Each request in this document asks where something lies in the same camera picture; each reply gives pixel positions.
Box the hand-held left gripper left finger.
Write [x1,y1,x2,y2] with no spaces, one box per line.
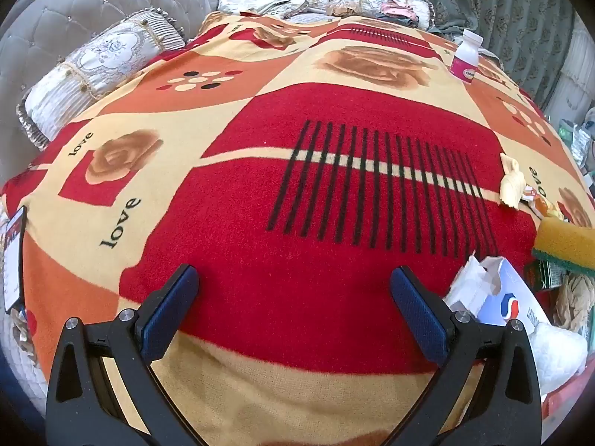
[45,264,205,446]

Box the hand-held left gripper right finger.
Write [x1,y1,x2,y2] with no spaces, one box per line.
[389,266,544,446]

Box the white medicine box hexagon logo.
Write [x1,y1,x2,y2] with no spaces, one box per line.
[444,251,554,330]

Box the beige paper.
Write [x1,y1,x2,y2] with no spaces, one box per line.
[555,272,595,335]

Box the yellow green sponge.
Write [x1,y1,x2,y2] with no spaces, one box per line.
[531,216,595,272]

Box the orange snack wrapper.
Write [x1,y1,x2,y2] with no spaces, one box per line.
[521,186,565,219]

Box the black-edged smartphone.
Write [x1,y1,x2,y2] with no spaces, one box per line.
[0,207,28,312]

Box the red plastic stool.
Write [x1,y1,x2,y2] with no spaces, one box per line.
[541,367,589,428]

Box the silver foil bag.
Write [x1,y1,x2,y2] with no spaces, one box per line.
[568,126,592,165]

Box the printed rose blanket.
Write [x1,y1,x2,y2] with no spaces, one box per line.
[0,10,593,446]

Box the striped embroidered bolster pillow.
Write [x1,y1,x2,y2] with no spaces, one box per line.
[16,9,187,149]

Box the white bottle pink label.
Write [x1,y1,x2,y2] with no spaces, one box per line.
[449,29,484,85]

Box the lace-covered standing air conditioner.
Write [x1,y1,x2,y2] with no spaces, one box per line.
[541,19,593,124]

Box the pink grey clothes pile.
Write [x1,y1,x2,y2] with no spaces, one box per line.
[379,2,421,24]

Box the grey tufted sofa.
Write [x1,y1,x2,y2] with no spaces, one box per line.
[0,0,212,149]

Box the brown ruffled cloth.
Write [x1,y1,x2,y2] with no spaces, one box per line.
[325,0,368,18]

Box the green patterned curtain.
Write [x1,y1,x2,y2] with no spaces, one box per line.
[332,0,577,103]

